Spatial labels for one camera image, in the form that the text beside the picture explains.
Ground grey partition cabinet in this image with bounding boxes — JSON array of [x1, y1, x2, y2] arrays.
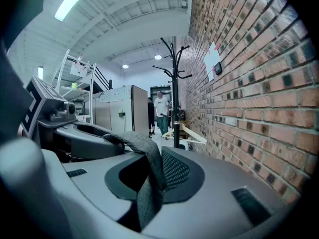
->
[[94, 84, 150, 136]]

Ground black bed rail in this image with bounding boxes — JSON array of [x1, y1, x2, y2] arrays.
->
[[92, 65, 113, 91]]

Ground wooden stool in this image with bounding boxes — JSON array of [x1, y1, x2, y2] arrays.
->
[[178, 119, 193, 140]]

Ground long ceiling light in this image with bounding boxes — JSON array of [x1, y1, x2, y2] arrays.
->
[[54, 0, 97, 22]]

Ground wooden clothes hanger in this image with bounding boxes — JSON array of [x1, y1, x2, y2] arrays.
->
[[161, 121, 208, 145]]

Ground white metal shelf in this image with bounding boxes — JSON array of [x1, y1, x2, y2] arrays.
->
[[50, 49, 97, 124]]

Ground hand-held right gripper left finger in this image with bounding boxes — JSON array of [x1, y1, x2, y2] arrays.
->
[[0, 137, 151, 239]]

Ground white sign sheet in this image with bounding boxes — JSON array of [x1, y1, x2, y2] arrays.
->
[[69, 62, 88, 77]]

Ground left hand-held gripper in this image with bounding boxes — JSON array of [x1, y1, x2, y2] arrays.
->
[[19, 75, 126, 162]]

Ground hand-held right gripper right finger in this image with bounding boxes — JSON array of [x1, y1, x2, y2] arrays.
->
[[141, 145, 296, 239]]

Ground white papers on wall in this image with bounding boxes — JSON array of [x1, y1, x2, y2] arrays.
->
[[203, 41, 221, 82]]

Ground black metal coat rack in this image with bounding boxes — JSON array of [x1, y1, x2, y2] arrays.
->
[[152, 37, 193, 149]]

